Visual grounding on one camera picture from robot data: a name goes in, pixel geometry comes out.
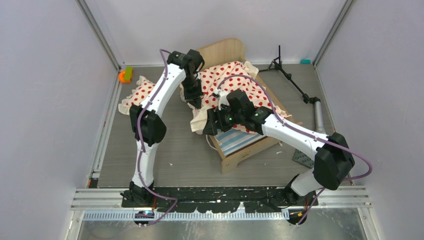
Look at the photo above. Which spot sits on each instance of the orange green toy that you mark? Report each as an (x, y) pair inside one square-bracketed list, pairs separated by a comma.
[(126, 75)]

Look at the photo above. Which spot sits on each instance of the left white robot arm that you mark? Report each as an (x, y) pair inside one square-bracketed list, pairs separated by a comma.
[(180, 70)]

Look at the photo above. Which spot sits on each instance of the strawberry print small pillow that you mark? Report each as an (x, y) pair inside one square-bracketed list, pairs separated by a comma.
[(141, 91)]

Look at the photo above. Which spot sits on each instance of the black perforated pad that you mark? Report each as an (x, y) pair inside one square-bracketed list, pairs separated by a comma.
[(301, 158)]

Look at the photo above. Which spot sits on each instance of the blue striped mattress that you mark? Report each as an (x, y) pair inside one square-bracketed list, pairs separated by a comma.
[(234, 140)]

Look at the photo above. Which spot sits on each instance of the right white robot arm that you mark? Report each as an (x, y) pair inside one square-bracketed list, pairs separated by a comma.
[(332, 161)]

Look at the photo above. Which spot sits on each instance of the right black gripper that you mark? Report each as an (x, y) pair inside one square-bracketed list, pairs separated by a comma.
[(214, 114)]

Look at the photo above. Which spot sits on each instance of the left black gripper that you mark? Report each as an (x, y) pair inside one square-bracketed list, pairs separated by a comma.
[(194, 99)]

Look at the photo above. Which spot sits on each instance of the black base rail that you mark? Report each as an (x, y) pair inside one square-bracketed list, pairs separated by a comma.
[(212, 203)]

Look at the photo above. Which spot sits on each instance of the strawberry print ruffled blanket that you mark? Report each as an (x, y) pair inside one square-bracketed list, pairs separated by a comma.
[(217, 82)]

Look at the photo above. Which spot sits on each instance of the teal small block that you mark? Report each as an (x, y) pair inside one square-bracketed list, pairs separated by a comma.
[(305, 61)]

